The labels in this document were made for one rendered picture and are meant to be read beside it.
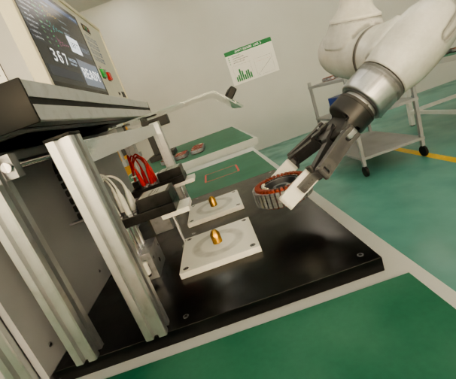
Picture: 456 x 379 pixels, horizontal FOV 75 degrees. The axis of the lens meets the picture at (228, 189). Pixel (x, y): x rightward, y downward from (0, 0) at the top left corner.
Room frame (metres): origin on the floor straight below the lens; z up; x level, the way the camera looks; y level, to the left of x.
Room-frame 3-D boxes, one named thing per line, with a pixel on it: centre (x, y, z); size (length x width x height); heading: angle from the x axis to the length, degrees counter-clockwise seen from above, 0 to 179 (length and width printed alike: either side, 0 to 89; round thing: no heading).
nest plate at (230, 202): (0.79, 0.05, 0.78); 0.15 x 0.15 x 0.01; 89
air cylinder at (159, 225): (0.79, 0.20, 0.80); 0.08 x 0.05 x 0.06; 179
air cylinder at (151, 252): (0.55, 0.20, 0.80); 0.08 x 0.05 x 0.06; 179
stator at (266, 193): (0.54, -0.10, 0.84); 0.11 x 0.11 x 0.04
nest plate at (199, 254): (0.55, 0.05, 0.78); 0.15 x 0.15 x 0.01; 89
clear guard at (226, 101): (0.86, 0.06, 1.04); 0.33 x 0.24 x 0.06; 89
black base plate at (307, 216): (0.67, 0.07, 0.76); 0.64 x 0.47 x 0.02; 179
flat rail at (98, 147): (0.67, 0.15, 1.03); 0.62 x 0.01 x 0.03; 179
